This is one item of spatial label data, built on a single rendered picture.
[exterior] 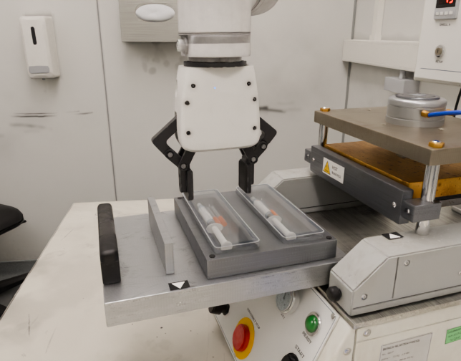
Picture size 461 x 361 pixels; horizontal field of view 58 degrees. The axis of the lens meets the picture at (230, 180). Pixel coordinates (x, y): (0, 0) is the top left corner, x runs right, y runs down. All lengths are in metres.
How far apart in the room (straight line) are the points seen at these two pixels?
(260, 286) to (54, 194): 1.89
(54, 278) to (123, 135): 1.28
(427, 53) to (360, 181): 0.32
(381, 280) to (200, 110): 0.28
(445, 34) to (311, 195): 0.35
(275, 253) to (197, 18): 0.28
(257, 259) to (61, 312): 0.47
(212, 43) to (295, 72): 1.69
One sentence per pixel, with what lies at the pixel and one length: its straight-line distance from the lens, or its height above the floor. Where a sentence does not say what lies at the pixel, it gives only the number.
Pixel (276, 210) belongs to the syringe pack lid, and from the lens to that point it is 0.57.
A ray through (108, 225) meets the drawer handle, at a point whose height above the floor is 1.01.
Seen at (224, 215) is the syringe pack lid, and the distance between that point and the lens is 0.56.
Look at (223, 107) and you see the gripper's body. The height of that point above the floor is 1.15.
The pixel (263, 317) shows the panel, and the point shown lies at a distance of 0.65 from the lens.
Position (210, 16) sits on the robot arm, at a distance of 0.47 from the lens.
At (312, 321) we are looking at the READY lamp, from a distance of 0.54.
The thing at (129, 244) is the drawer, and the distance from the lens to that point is 0.57.
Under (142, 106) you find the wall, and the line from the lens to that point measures 2.11.
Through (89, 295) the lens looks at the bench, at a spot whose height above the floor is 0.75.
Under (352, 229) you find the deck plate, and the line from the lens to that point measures 0.72.
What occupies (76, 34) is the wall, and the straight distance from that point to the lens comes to 2.12.
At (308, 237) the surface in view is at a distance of 0.52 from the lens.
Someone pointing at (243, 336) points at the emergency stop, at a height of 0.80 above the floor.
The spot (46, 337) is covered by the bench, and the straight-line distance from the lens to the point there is 0.81.
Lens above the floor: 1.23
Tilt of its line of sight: 19 degrees down
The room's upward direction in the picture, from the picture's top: straight up
